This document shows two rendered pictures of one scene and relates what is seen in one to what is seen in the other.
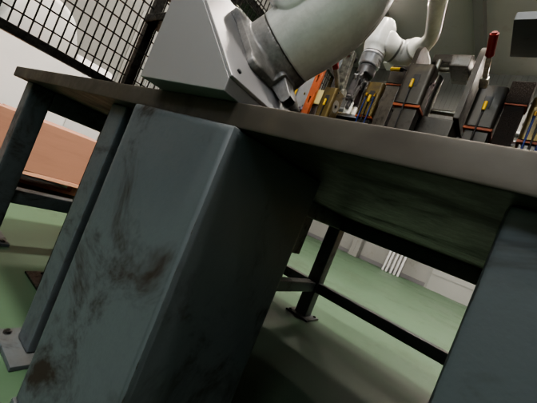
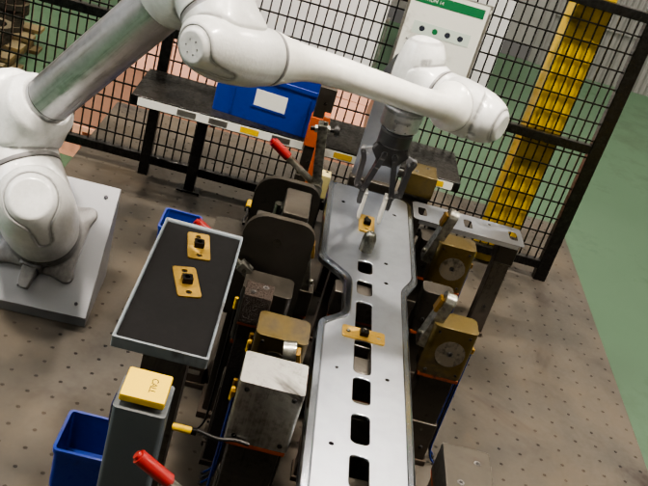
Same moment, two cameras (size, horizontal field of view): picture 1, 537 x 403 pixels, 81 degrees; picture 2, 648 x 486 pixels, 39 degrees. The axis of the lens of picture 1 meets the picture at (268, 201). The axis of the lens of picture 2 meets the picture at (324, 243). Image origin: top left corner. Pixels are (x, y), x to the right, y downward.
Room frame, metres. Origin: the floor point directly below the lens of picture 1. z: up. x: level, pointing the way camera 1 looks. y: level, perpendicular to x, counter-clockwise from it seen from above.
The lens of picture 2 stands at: (-0.01, -1.57, 1.94)
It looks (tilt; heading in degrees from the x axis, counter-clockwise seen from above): 28 degrees down; 49
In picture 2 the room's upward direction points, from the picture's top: 17 degrees clockwise
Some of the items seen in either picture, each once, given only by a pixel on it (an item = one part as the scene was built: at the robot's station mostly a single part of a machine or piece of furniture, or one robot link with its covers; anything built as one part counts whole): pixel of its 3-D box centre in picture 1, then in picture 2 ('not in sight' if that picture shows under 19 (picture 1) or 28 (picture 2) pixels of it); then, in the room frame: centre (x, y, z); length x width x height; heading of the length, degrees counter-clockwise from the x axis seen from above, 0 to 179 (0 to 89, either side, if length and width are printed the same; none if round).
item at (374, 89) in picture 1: (357, 137); not in sight; (1.05, -0.20, 0.88); 0.11 x 0.07 x 0.37; 144
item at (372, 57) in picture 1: (370, 61); (401, 117); (1.32, -0.17, 1.28); 0.09 x 0.09 x 0.06
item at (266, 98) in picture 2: not in sight; (277, 94); (1.35, 0.35, 1.10); 0.30 x 0.17 x 0.13; 137
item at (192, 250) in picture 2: not in sight; (199, 244); (0.71, -0.44, 1.17); 0.08 x 0.04 x 0.01; 65
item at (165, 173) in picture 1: (173, 287); not in sight; (0.67, 0.12, 0.33); 0.31 x 0.31 x 0.66; 53
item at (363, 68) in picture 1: (363, 77); (391, 147); (1.32, -0.17, 1.20); 0.08 x 0.07 x 0.09; 144
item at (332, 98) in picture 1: (315, 134); not in sight; (1.18, -0.07, 0.87); 0.10 x 0.07 x 0.35; 144
